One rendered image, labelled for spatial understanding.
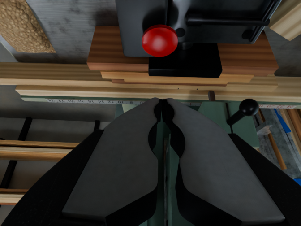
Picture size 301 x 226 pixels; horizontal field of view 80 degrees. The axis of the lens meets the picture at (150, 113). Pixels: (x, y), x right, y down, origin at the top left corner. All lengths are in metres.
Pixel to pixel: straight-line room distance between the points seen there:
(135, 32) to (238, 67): 0.16
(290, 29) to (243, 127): 0.14
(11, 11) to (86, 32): 0.10
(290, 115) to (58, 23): 1.65
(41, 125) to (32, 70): 2.72
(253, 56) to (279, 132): 0.84
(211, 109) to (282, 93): 0.19
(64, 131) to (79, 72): 2.59
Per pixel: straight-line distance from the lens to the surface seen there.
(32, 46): 0.37
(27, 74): 0.41
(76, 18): 0.32
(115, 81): 0.33
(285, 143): 1.10
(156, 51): 0.16
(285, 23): 0.30
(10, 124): 3.35
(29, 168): 2.95
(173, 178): 0.37
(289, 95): 0.44
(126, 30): 0.17
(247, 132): 0.28
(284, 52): 0.40
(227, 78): 0.29
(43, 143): 2.39
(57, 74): 0.38
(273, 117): 1.12
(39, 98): 0.42
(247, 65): 0.28
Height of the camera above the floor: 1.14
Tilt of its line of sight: 28 degrees down
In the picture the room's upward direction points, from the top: 179 degrees counter-clockwise
